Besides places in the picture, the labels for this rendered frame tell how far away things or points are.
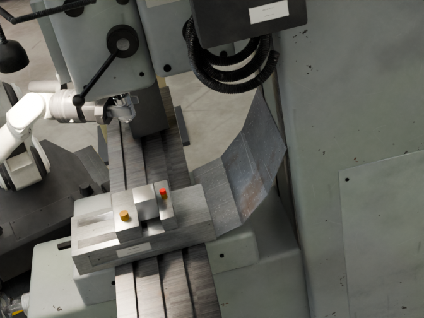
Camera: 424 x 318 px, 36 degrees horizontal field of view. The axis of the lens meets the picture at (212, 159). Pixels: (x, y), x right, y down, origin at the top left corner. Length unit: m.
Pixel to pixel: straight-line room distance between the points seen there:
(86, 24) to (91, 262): 0.57
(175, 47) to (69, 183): 1.27
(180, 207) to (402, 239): 0.61
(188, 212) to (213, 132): 2.09
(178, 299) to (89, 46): 0.60
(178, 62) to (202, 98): 2.55
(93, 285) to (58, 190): 0.87
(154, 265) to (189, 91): 2.61
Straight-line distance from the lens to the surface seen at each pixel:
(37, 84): 1.74
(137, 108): 1.99
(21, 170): 2.49
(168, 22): 1.42
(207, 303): 1.48
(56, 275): 1.98
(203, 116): 3.83
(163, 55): 1.45
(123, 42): 1.42
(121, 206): 1.62
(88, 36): 1.45
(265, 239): 1.88
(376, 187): 1.66
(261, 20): 1.18
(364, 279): 1.87
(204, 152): 3.53
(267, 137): 1.72
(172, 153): 1.94
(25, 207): 2.58
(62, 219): 2.41
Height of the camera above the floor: 2.05
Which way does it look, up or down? 36 degrees down
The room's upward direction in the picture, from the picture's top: 13 degrees counter-clockwise
